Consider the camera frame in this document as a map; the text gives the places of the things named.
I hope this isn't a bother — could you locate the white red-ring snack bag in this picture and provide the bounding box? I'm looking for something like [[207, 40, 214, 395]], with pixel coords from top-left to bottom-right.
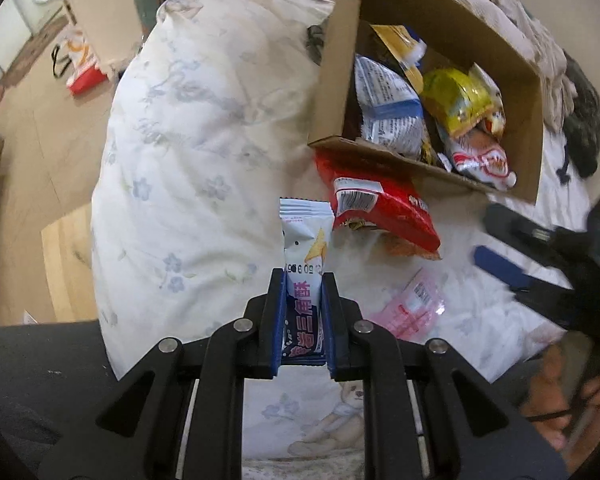
[[437, 125, 517, 192]]

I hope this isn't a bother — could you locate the pink snack packet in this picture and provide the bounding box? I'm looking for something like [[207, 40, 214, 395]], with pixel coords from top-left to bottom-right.
[[370, 269, 446, 344]]

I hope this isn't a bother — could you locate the white orange chip bag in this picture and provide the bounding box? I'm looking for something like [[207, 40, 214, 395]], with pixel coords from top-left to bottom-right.
[[469, 63, 506, 142]]

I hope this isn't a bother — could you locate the orange peanut snack bag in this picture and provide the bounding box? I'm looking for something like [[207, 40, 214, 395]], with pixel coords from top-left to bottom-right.
[[381, 233, 441, 261]]

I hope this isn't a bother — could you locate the yellow snack bag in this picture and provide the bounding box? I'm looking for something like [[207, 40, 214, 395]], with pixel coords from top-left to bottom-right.
[[419, 68, 491, 138]]

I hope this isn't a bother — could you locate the red snack bag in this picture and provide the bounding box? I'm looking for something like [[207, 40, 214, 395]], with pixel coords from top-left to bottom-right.
[[314, 150, 441, 252]]

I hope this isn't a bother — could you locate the white blue snack bag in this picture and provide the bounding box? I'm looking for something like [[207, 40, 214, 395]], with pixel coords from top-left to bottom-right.
[[354, 55, 425, 159]]

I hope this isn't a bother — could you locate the small white snack bar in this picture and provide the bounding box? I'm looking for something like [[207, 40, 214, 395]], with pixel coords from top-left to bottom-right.
[[279, 198, 335, 365]]

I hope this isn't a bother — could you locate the dark blue snack bag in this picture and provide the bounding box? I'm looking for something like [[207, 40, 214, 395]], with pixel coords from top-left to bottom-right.
[[370, 25, 427, 93]]

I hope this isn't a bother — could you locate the person's right hand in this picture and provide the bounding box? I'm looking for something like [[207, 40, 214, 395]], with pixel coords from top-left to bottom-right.
[[521, 346, 600, 461]]

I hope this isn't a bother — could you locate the camouflage jacket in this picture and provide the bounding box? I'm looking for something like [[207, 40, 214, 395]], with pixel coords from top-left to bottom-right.
[[562, 53, 600, 179]]

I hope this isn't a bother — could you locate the brown cardboard box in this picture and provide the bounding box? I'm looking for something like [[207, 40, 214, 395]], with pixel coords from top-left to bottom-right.
[[308, 0, 543, 204]]

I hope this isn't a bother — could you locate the white floral bed sheet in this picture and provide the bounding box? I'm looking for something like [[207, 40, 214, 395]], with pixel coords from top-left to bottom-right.
[[89, 0, 600, 461]]

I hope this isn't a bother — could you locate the white red shopping bag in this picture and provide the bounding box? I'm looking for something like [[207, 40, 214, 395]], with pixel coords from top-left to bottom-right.
[[50, 26, 108, 96]]

